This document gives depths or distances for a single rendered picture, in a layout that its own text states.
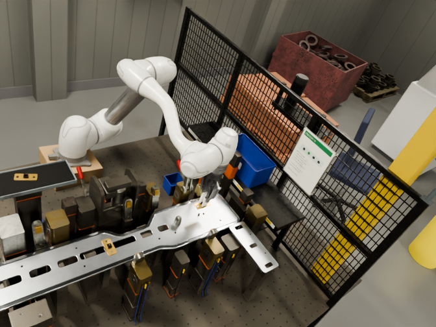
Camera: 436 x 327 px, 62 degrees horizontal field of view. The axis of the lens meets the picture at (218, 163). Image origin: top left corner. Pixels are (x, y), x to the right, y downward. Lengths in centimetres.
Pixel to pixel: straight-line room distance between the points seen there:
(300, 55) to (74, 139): 382
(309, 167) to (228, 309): 83
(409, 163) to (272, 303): 98
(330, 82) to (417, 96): 106
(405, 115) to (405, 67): 274
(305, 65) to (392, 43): 285
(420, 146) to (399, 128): 346
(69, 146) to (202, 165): 100
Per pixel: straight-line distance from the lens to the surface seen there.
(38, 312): 147
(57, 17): 384
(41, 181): 166
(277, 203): 203
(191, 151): 138
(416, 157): 169
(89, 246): 164
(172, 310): 187
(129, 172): 170
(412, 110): 503
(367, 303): 339
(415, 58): 765
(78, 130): 211
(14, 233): 156
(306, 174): 197
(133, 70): 172
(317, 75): 524
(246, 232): 185
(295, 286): 217
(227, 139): 145
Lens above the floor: 234
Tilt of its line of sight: 38 degrees down
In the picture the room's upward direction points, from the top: 20 degrees clockwise
